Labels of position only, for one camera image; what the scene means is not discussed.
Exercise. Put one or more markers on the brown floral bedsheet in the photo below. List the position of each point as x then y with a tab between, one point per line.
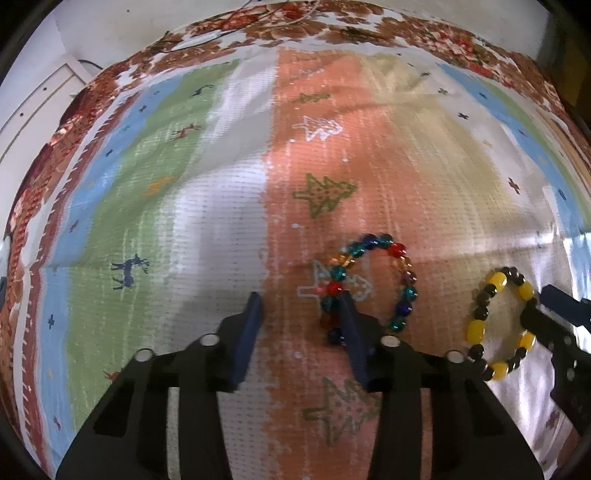
369	27

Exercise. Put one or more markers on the yellow wooden furniture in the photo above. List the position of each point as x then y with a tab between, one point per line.
567	64

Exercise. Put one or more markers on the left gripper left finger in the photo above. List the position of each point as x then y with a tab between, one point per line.
124	437

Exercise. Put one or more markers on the white wooden headboard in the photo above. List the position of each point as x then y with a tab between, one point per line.
36	119

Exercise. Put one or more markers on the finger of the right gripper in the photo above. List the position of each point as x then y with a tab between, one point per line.
554	337
575	312

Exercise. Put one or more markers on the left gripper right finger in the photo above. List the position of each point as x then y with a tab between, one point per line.
474	437

